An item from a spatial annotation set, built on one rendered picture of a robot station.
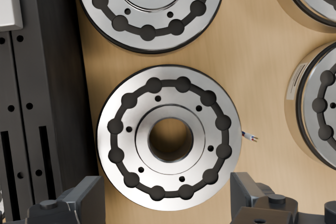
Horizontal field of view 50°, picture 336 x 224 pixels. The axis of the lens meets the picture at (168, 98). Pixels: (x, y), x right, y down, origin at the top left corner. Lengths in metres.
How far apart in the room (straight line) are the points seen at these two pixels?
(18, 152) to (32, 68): 0.04
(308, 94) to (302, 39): 0.05
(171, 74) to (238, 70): 0.06
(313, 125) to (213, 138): 0.07
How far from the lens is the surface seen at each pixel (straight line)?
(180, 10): 0.25
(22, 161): 0.19
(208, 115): 0.25
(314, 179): 0.32
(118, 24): 0.25
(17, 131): 0.19
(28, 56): 0.19
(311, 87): 0.27
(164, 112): 0.24
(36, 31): 0.19
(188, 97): 0.25
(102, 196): 0.16
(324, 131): 0.28
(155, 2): 0.25
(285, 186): 0.31
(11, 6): 0.18
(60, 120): 0.20
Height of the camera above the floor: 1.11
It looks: 87 degrees down
